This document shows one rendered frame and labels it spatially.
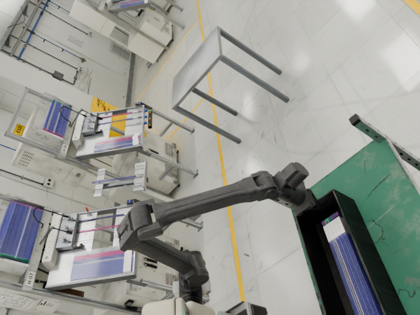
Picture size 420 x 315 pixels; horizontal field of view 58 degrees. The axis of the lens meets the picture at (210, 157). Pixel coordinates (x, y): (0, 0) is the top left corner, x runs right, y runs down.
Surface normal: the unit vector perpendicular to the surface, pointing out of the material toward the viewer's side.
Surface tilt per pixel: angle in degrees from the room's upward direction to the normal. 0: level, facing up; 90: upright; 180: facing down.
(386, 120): 0
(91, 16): 90
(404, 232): 0
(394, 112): 0
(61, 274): 44
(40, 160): 90
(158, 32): 90
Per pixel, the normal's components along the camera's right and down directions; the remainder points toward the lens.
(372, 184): -0.79, -0.38
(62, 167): 0.08, 0.70
